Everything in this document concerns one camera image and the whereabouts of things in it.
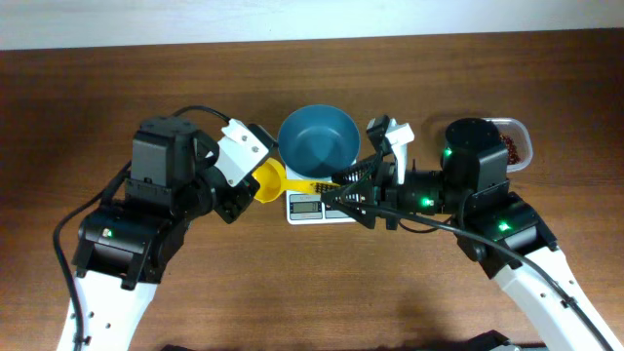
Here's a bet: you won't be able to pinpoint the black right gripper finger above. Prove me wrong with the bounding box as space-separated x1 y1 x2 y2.
331 158 382 184
320 180 376 229

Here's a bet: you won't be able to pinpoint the yellow plastic measuring scoop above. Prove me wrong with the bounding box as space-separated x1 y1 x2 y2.
253 158 340 204

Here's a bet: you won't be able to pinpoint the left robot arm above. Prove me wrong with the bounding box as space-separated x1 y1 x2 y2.
58 116 277 350

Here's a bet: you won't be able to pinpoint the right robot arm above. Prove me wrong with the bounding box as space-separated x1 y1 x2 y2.
321 116 623 350

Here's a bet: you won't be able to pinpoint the white digital kitchen scale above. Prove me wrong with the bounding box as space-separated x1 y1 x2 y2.
286 190 354 225

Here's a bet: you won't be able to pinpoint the teal blue bowl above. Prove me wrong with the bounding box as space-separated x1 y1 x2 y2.
278 104 361 178

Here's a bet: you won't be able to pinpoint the red beans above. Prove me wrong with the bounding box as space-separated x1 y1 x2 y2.
499 134 521 166

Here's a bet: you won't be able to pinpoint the clear plastic container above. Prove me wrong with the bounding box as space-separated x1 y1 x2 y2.
487 118 533 173

